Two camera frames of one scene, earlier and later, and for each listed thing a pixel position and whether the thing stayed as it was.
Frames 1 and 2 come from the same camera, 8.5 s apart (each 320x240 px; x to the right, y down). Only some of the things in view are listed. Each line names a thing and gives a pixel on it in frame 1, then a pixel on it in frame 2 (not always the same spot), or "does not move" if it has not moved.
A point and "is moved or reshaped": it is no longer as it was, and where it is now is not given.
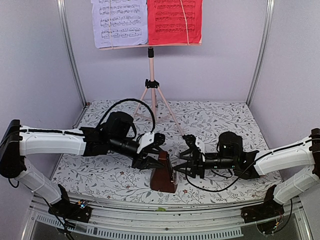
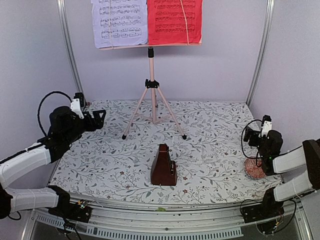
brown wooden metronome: (164, 179) is moved or reshaped
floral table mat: (114, 176) does not move
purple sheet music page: (120, 22) does not move
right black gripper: (195, 164) → (248, 134)
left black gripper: (140, 161) → (99, 123)
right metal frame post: (265, 46) does not move
